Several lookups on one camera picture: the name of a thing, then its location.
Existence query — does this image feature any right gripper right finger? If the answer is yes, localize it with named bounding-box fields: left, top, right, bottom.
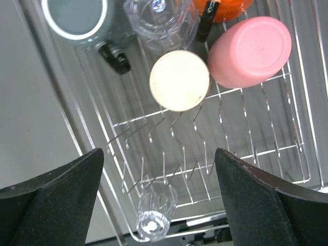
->
left=215, top=148, right=327, bottom=245

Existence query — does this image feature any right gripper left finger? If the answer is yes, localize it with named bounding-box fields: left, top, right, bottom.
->
left=1, top=148, right=104, bottom=245

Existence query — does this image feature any small clear plastic cup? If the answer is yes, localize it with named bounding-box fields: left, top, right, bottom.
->
left=136, top=180, right=178, bottom=242

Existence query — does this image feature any pink plastic cup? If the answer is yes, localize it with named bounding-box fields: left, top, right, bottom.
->
left=208, top=16, right=292, bottom=89

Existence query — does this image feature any dark green mug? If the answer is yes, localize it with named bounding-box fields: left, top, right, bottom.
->
left=40, top=0, right=135, bottom=75

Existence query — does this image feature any large clear plastic tumbler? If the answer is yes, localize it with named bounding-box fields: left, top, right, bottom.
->
left=123, top=0, right=199, bottom=54

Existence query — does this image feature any wire dish rack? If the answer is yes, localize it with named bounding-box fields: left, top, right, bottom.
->
left=16, top=1, right=327, bottom=244

